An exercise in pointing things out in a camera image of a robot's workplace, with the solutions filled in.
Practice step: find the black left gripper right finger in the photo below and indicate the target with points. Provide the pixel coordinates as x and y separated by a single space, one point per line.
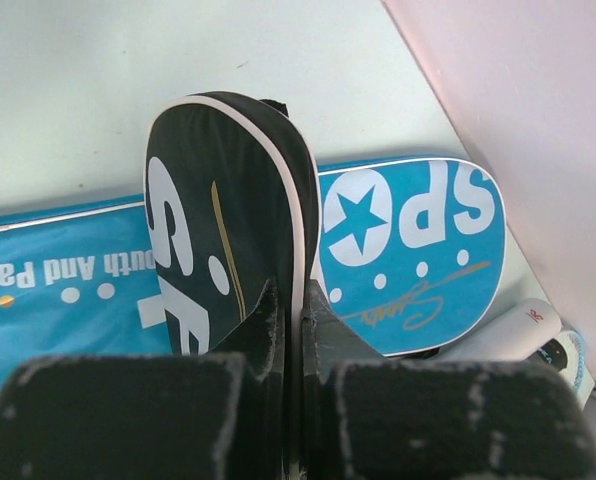
369 417

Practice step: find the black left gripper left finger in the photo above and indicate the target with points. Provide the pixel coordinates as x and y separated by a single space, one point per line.
211 416

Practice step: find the white shuttlecock tube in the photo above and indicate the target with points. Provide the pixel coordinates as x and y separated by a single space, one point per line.
513 336

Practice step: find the blue racket cover bag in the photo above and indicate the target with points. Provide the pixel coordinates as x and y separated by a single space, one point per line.
412 253

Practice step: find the black shuttlecock tube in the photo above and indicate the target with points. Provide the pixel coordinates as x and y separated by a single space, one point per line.
556 353

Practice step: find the black racket cover bag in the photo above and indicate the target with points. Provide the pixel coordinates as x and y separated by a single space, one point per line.
232 203

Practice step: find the blue racket far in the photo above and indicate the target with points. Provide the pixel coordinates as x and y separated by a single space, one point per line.
576 372

